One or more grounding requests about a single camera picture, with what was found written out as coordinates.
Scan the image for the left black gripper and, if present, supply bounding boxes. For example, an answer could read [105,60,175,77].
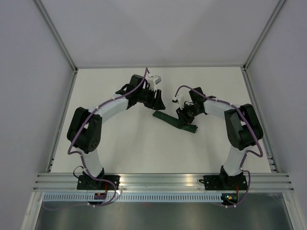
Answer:
[136,87,165,111]

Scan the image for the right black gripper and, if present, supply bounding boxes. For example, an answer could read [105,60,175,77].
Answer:
[176,103,201,127]

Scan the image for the dark green cloth napkin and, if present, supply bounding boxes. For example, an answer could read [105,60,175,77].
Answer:
[153,111,198,133]

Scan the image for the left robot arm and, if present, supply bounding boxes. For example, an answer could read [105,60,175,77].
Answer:
[67,72,165,190]

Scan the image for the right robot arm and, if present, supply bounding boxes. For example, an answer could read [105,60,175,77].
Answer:
[173,87,263,191]

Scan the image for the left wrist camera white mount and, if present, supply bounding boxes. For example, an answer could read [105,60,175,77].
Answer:
[147,75,162,91]

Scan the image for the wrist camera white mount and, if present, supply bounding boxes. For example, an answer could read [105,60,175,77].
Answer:
[147,75,162,91]
[172,94,185,106]

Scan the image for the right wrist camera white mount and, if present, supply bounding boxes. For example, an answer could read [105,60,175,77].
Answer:
[172,94,185,106]

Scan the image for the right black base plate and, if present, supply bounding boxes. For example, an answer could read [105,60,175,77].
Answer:
[202,174,248,191]

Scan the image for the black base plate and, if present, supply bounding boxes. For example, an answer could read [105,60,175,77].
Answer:
[77,174,120,190]
[202,174,248,191]

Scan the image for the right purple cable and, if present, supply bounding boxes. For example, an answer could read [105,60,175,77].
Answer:
[174,85,264,209]

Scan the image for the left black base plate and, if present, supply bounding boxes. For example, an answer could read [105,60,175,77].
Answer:
[77,174,120,190]

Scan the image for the left aluminium frame post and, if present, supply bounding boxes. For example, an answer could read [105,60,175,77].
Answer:
[33,0,78,73]

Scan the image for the aluminium frame post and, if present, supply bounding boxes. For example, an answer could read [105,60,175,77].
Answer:
[241,0,287,71]
[33,0,78,73]

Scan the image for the aluminium front rail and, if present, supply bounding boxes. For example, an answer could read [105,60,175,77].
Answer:
[33,173,294,193]

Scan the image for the white slotted cable duct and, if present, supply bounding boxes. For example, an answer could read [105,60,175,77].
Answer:
[43,192,222,203]

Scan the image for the right aluminium frame post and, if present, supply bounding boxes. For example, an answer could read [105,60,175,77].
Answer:
[241,0,287,71]

